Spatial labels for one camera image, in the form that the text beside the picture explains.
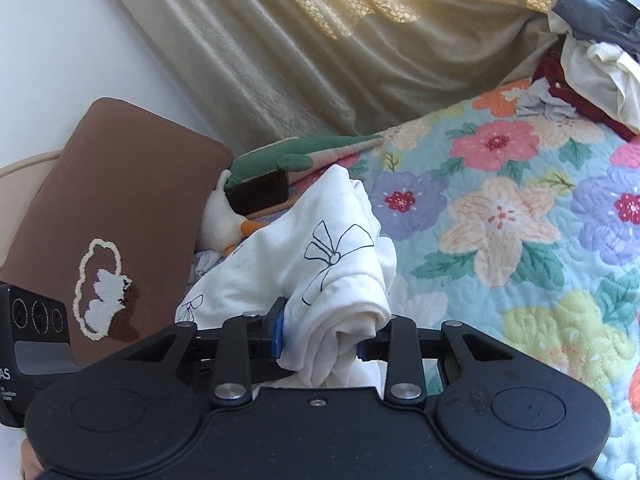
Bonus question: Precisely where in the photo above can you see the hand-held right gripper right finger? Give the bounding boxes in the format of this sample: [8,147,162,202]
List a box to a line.
[356,314,517,406]

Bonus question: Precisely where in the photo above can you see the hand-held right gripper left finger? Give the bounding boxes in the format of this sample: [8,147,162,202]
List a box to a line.
[125,297,291,407]

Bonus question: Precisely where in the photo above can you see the white bow-print garment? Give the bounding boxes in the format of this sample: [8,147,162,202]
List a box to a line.
[175,162,401,391]

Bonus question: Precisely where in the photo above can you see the pile of clothes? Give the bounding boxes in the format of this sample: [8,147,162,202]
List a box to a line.
[547,10,640,136]

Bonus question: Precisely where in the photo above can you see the person's left hand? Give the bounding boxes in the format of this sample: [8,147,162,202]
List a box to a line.
[19,437,48,480]

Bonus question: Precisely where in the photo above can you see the crumpled white cloth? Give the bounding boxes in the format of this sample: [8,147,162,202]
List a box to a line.
[192,250,221,278]

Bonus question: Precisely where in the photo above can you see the white goose plush toy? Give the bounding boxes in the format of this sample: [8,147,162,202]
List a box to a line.
[197,170,261,261]

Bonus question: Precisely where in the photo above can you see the floral quilt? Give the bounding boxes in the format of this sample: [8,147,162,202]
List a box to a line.
[187,77,640,480]

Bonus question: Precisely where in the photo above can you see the beige headboard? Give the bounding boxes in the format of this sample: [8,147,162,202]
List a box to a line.
[0,149,62,181]

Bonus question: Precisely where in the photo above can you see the green plush toy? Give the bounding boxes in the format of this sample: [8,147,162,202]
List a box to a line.
[231,135,386,186]

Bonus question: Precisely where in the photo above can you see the brown pillow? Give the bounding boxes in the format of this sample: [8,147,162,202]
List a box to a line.
[0,97,236,368]

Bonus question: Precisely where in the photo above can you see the beige patterned curtain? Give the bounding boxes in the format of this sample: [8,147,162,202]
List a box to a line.
[100,0,571,153]

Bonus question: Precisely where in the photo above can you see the light grey garment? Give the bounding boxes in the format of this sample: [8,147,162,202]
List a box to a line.
[515,80,583,121]

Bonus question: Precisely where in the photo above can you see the dark red garment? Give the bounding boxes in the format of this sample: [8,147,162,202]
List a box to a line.
[532,55,640,143]

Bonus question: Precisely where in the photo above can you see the dark grey garment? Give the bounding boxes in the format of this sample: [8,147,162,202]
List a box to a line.
[552,0,640,58]

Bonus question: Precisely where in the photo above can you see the wooden-handled bed brush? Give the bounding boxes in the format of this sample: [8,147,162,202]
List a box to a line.
[222,167,301,221]

